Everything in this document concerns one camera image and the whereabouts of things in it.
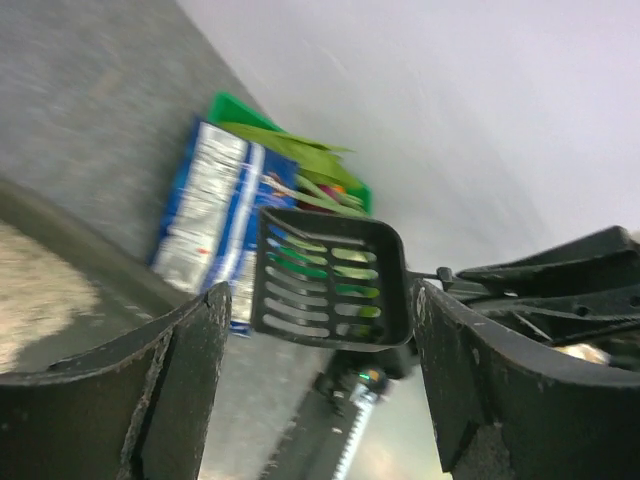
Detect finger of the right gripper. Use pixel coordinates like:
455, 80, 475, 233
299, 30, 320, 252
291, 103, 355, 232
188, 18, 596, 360
449, 282, 639, 345
457, 226, 639, 290

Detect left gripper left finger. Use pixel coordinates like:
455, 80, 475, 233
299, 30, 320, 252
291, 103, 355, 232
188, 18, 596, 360
1, 283, 231, 479

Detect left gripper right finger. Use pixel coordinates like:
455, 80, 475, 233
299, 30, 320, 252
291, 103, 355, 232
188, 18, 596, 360
412, 280, 639, 479

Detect grey litter box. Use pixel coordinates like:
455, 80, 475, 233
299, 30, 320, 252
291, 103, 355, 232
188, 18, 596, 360
1, 180, 189, 373

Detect black litter scoop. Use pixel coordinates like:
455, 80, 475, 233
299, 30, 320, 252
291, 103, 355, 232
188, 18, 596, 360
251, 207, 420, 352

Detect blue Doritos chip bag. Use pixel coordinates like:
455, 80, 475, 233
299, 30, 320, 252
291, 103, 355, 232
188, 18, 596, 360
149, 118, 299, 337

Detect purple onion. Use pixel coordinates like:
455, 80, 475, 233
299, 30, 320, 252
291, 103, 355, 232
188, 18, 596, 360
319, 184, 340, 201

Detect green long beans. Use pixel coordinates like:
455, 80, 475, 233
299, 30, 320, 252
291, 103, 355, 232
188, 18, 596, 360
293, 174, 369, 217

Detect green leafy vegetable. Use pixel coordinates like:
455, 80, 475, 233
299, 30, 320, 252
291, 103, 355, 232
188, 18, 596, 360
219, 122, 361, 189

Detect green vegetable tray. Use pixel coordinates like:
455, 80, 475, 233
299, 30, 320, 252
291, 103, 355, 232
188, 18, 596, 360
208, 92, 372, 216

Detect grey slotted cable duct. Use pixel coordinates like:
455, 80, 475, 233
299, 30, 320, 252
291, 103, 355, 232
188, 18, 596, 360
331, 393, 379, 480

